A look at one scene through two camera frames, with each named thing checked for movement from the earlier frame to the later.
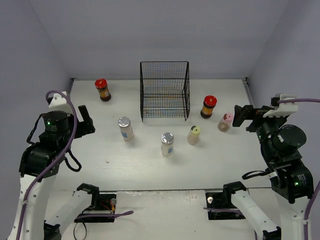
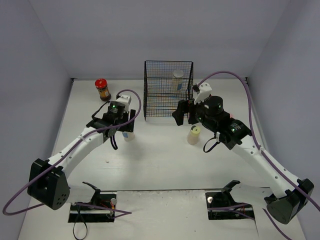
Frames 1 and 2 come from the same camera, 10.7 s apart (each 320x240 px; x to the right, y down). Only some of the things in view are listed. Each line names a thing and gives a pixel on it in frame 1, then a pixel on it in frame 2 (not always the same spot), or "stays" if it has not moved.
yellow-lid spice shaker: [193, 135] stays
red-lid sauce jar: [101, 84] stays
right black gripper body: [249, 117] to [191, 111]
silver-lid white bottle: [167, 144] to [177, 81]
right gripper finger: [240, 114] to [178, 116]
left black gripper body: [83, 125] to [131, 121]
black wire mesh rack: [165, 89] stays
